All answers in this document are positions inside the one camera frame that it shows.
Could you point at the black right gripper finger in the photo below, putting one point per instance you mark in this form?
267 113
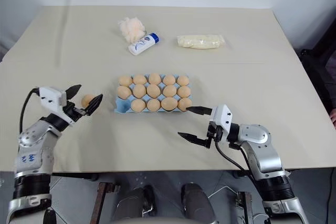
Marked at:
194 139
200 110

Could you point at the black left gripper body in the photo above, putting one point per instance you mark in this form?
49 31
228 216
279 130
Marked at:
71 112

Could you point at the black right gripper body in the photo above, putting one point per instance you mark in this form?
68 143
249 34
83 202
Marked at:
215 132

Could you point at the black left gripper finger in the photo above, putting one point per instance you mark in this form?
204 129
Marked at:
93 105
73 92

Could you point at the brown egg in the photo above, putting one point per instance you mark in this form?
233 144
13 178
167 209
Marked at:
125 80
155 78
183 103
138 105
86 100
153 105
169 79
139 90
139 79
183 80
168 103
124 92
184 91
169 90
154 90

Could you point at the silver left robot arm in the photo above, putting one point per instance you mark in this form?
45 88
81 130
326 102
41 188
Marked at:
31 153

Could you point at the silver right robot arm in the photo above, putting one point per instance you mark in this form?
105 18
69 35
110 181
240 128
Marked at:
265 153

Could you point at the blue egg carton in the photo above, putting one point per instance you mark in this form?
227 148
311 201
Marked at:
123 106

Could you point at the dark rounded shape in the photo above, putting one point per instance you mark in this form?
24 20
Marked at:
195 200
136 204

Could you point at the clear bag of white filling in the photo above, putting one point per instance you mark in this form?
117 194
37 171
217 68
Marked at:
200 41

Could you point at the white bottle with blue cap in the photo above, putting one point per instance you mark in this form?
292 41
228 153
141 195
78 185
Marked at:
143 43

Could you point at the rusty metal table leg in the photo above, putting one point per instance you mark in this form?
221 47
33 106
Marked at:
244 207
105 197

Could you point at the white mesh bath pouf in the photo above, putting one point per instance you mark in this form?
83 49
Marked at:
131 30

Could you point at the black chair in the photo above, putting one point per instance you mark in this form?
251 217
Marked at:
321 58

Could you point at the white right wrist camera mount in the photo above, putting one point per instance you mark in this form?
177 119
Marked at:
223 115

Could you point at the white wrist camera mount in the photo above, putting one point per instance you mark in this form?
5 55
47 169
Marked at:
51 97
223 115

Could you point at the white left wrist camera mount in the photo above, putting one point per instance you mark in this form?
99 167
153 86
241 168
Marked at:
51 97

